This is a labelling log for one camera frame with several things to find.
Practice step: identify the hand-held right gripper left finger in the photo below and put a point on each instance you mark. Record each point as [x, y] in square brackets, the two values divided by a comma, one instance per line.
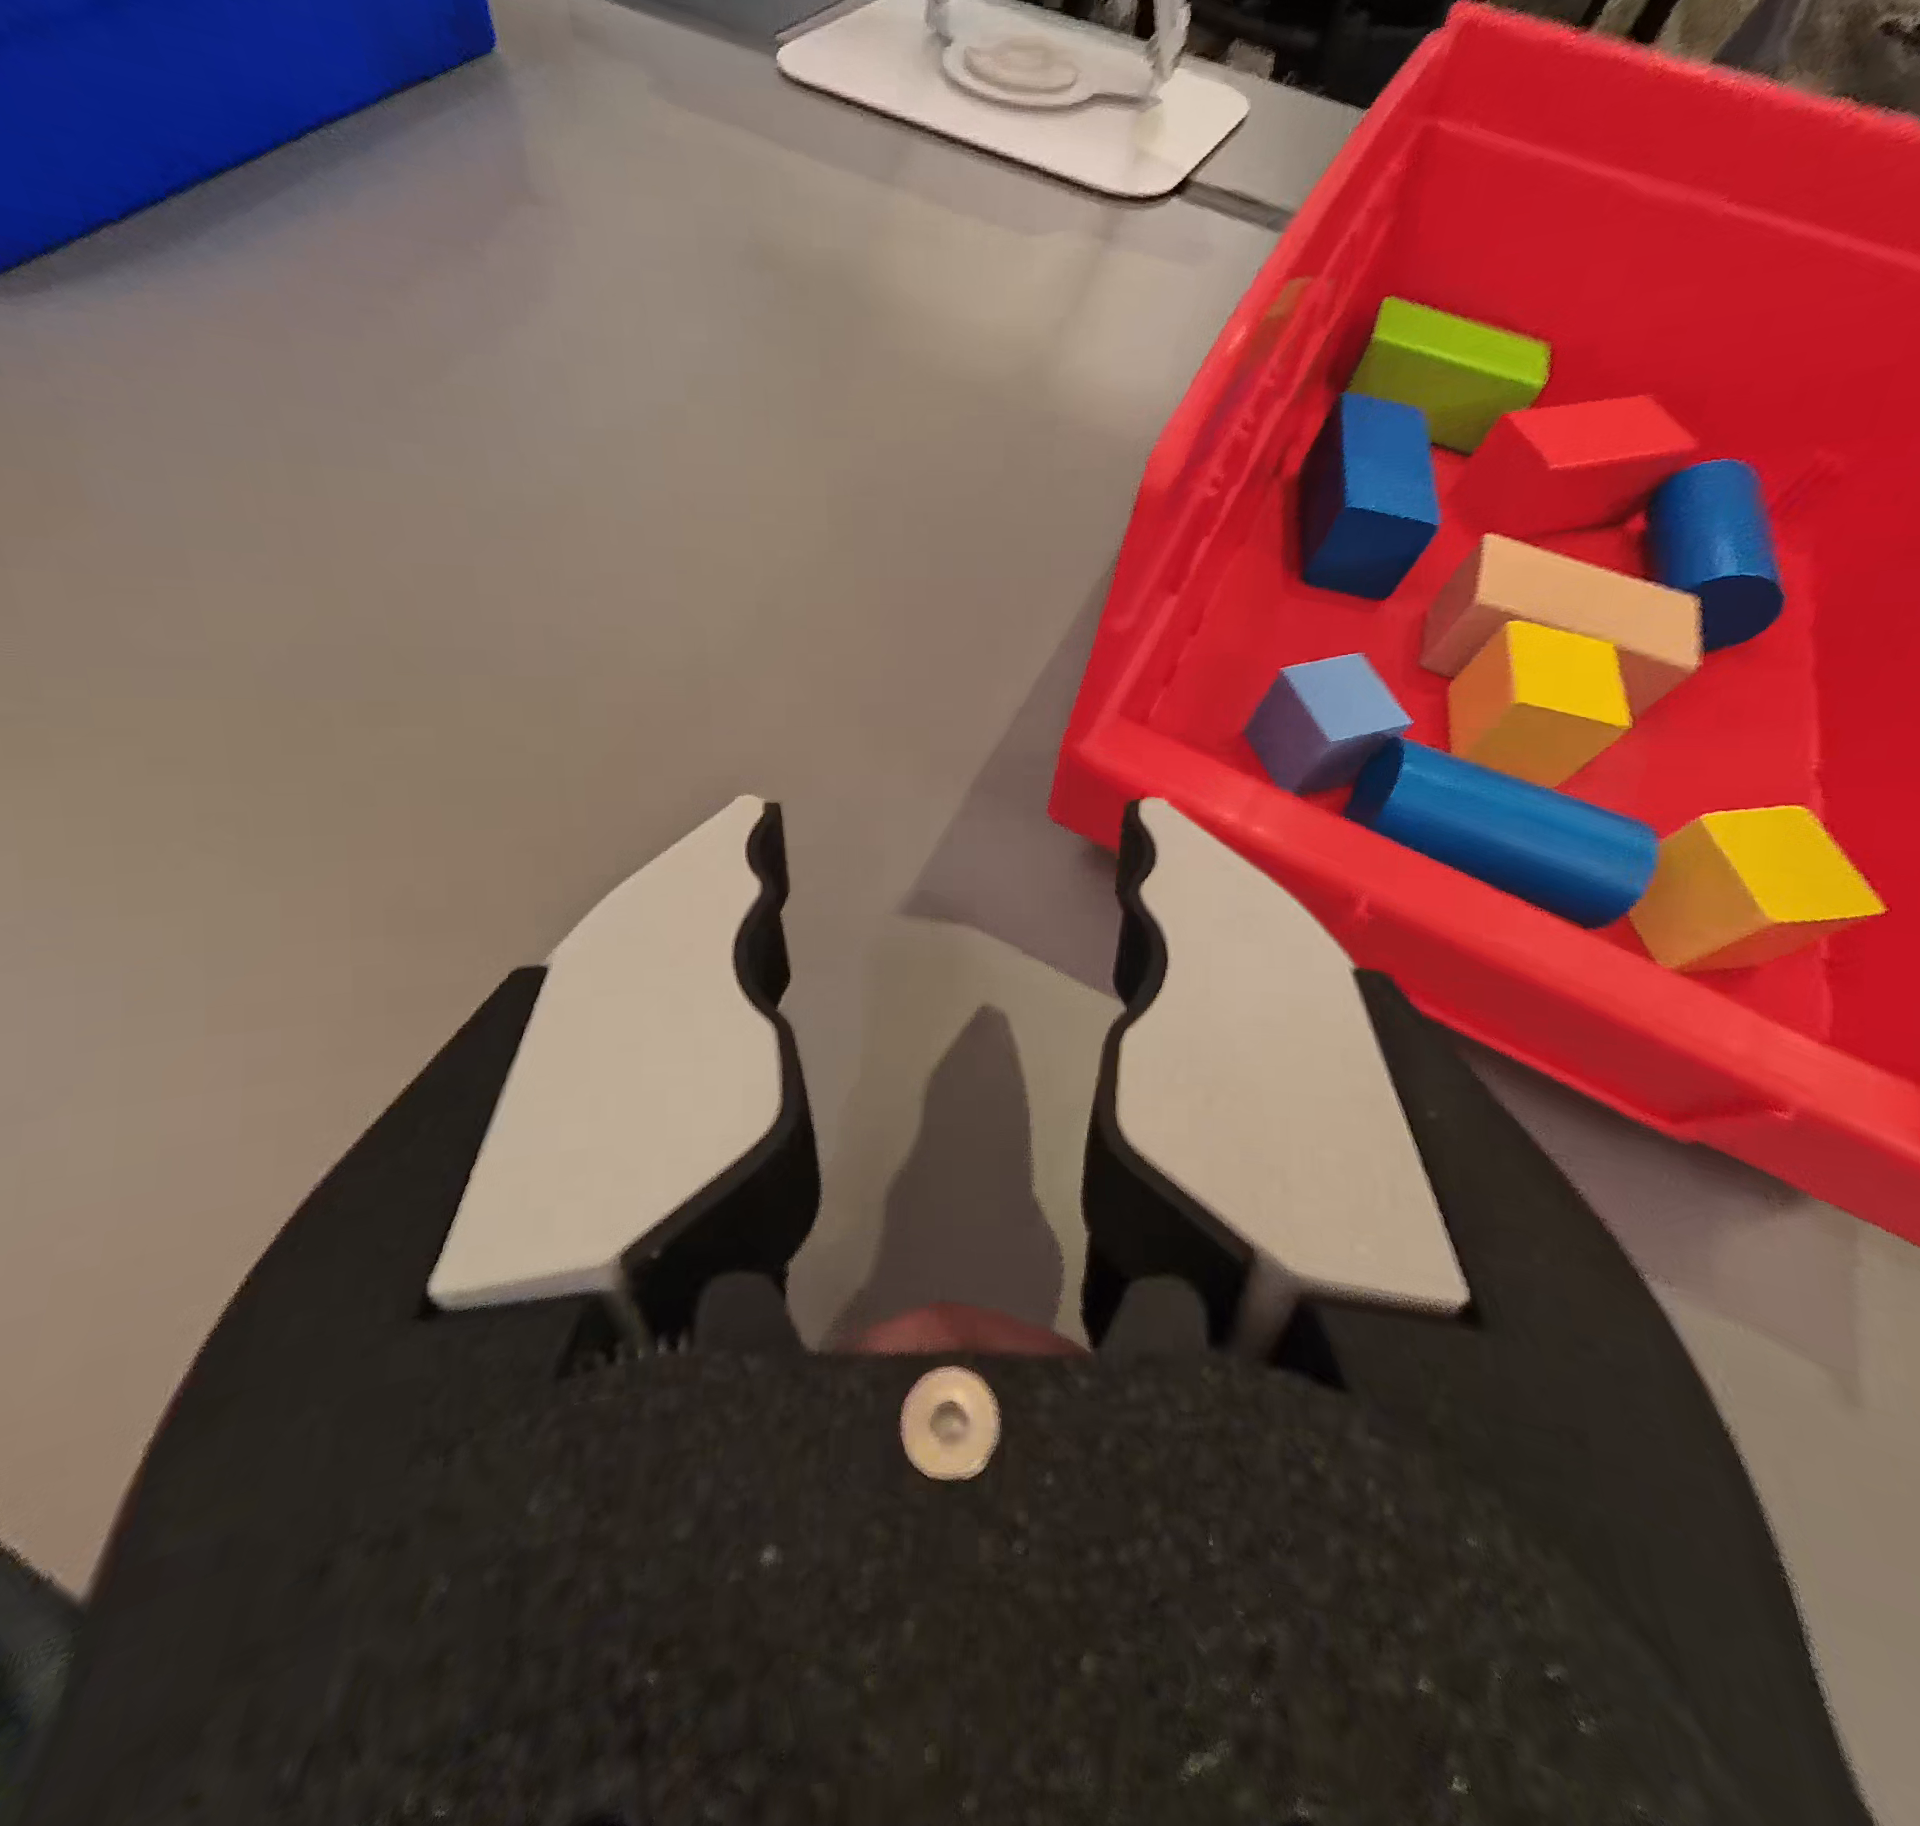
[617, 1107]

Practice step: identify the blue plastic bin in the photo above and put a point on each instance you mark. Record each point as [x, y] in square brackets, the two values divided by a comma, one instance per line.
[211, 43]

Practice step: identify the long green wooden block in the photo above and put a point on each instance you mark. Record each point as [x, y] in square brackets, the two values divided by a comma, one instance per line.
[1446, 372]

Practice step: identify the yellow wooden block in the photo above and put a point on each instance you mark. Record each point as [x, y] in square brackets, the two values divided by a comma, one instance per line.
[1536, 702]

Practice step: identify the blue wooden cylinder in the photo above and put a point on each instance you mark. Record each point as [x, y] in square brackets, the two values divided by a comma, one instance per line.
[1717, 552]
[1501, 830]

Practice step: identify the red wooden block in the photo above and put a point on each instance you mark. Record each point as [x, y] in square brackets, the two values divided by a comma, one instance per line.
[1582, 462]

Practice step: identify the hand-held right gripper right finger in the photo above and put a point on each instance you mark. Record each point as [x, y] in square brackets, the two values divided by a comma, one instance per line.
[1290, 1107]

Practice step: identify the natural wooden block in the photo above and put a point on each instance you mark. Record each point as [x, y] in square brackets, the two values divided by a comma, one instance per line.
[1560, 612]

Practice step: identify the red plastic bin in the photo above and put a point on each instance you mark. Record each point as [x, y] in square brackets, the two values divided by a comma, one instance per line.
[1680, 207]

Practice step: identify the light blue wooden cube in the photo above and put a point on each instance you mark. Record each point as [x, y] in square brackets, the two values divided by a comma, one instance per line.
[1326, 722]

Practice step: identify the yellow wooden cube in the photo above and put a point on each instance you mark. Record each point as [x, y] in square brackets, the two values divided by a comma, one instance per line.
[1757, 885]

